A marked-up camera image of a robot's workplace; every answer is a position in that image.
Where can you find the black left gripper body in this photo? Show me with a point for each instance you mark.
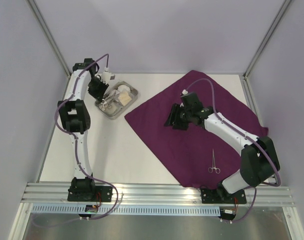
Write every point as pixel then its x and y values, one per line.
pixel 96 87

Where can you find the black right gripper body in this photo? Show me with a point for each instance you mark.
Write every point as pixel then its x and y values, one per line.
pixel 176 115

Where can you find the black handled scissors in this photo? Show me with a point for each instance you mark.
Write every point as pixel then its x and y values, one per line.
pixel 105 101

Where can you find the white gauze pad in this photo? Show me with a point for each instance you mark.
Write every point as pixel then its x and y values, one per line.
pixel 114 94
pixel 123 88

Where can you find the steel instrument tray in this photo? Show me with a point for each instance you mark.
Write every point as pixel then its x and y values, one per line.
pixel 119 107

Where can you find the clear packet beige gauze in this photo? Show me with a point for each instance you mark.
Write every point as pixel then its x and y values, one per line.
pixel 124 98

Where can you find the purple cloth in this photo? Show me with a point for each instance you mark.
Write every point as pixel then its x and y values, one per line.
pixel 187 154

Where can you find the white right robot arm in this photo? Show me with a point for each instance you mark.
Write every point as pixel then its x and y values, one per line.
pixel 259 160

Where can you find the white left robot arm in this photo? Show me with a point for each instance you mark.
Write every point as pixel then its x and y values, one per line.
pixel 72 116

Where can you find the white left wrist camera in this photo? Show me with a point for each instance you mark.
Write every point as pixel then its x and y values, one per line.
pixel 107 76

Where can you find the right aluminium side rail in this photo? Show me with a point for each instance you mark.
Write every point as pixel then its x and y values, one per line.
pixel 251 103

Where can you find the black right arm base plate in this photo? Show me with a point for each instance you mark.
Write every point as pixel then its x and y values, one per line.
pixel 221 196

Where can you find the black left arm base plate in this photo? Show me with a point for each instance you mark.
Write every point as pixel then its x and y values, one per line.
pixel 85 190

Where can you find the left aluminium frame post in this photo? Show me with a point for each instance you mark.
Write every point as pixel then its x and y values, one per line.
pixel 48 35

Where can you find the aluminium frame post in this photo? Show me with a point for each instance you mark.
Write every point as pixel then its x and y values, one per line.
pixel 48 35
pixel 268 36

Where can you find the aluminium front frame rail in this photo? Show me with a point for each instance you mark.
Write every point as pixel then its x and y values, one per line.
pixel 153 194

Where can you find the right aluminium frame post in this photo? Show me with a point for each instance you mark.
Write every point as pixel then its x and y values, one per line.
pixel 268 36

